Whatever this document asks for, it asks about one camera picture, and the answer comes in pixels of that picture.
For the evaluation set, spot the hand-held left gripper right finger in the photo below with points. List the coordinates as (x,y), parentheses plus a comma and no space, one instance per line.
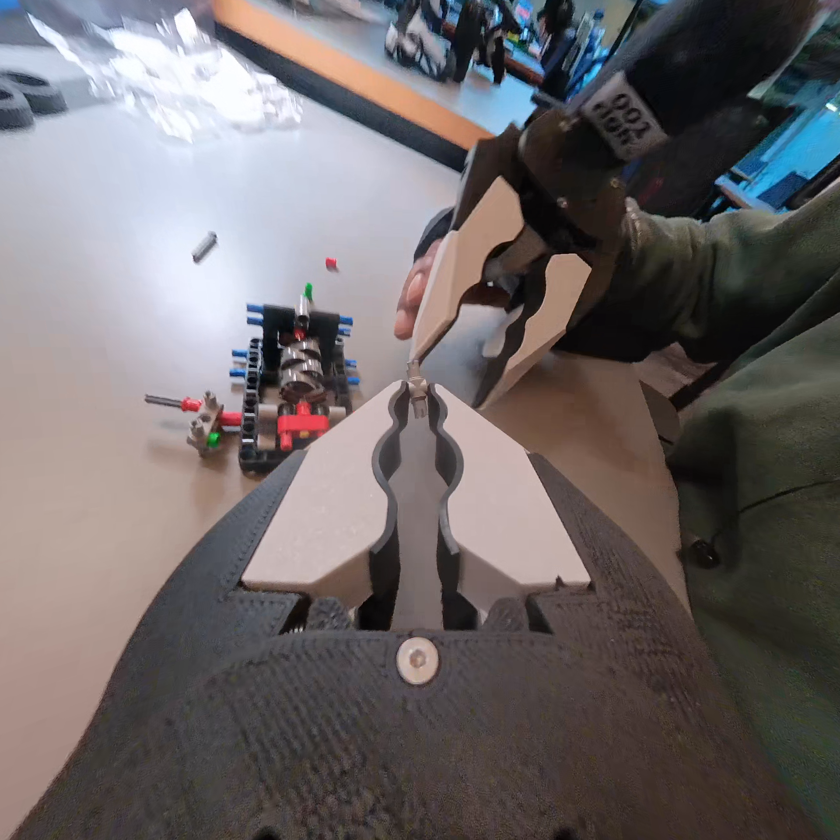
(512,518)

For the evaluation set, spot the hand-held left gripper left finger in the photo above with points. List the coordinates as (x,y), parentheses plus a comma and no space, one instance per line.
(315,518)

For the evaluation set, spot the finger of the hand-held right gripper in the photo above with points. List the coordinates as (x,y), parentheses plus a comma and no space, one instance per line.
(558,295)
(472,236)

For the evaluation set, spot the small grey lego connector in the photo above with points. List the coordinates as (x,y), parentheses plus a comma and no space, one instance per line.
(417,394)

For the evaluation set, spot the person's right forearm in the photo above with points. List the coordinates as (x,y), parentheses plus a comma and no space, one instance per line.
(722,275)

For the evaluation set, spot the black lego engine assembly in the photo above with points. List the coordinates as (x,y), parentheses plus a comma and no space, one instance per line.
(302,380)

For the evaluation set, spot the grey lego axle connector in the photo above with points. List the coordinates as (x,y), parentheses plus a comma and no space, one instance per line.
(205,247)

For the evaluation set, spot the black lego tyre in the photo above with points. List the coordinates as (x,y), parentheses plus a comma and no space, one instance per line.
(10,111)
(33,88)

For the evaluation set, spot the person's right hand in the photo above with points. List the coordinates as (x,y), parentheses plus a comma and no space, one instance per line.
(413,295)

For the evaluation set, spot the white black machine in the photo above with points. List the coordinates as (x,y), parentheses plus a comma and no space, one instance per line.
(420,39)

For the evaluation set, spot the wooden edged background table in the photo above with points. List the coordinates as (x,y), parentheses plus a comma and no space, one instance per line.
(354,39)

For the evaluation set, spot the person's green sweatshirt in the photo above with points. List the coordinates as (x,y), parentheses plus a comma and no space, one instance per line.
(774,492)

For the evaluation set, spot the clear plastic bags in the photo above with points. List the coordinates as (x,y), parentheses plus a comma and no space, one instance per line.
(184,85)

